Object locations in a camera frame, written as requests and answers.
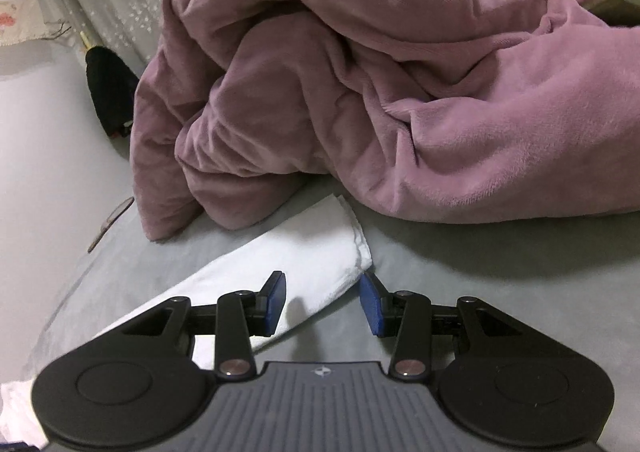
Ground white embroidered cloth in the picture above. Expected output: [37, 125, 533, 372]
[0, 0, 43, 47]

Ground black hanging clothes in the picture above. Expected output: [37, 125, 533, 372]
[85, 46, 141, 139]

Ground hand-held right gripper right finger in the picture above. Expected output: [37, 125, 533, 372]
[359, 272, 526, 379]

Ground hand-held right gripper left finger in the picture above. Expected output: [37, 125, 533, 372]
[120, 270, 288, 379]

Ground brown wooden tool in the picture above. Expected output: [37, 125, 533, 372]
[87, 197, 135, 253]

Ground pink quilt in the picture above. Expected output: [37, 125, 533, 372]
[130, 0, 640, 243]

